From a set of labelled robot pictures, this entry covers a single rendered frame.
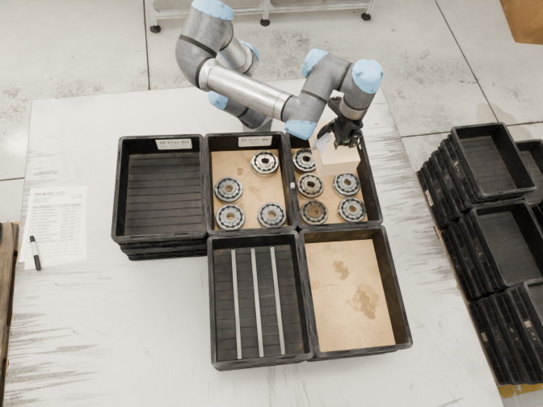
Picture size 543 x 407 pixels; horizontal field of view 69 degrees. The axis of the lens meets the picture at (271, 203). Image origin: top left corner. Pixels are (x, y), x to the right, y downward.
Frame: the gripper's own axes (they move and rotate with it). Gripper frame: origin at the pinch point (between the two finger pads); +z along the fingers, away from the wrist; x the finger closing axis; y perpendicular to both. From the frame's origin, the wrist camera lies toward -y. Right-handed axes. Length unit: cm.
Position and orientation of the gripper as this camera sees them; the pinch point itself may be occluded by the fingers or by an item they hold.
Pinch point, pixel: (334, 144)
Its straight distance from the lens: 128.5
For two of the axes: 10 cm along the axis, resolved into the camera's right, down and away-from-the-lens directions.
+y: 1.8, 8.9, -4.1
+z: -0.9, 4.3, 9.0
